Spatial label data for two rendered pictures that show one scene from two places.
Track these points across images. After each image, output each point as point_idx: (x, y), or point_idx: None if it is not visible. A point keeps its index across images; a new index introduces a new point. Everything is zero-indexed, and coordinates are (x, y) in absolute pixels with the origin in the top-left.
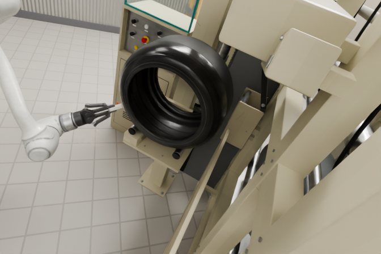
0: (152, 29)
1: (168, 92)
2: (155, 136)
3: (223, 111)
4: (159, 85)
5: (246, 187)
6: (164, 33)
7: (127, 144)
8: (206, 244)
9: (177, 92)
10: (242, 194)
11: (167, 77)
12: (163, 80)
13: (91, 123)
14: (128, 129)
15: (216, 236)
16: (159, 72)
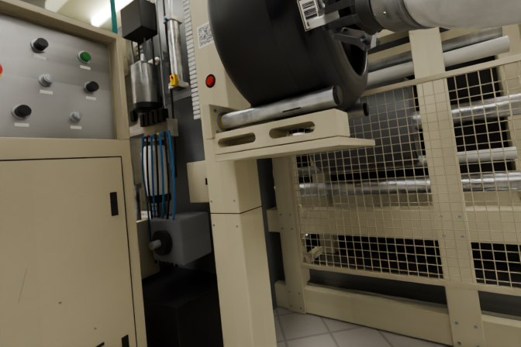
0: (5, 38)
1: (129, 184)
2: (358, 76)
3: None
4: (100, 178)
5: (421, 55)
6: (53, 46)
7: (344, 143)
8: (453, 170)
9: (229, 88)
10: (426, 63)
11: (113, 147)
12: (105, 159)
13: (377, 34)
14: (335, 92)
15: (453, 130)
16: (85, 145)
